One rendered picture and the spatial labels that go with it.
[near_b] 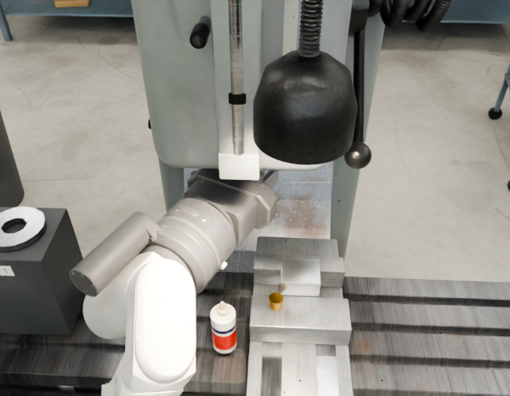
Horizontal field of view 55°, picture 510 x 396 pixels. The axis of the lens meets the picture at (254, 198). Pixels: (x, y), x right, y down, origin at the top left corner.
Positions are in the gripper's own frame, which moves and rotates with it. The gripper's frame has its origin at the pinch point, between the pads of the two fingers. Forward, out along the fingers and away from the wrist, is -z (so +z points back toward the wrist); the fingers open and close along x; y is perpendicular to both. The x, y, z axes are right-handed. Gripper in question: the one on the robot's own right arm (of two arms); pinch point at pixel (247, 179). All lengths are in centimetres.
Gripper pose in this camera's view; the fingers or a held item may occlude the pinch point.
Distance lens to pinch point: 65.6
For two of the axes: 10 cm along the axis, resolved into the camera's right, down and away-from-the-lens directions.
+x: -8.9, -3.0, 3.6
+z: -4.6, 5.6, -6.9
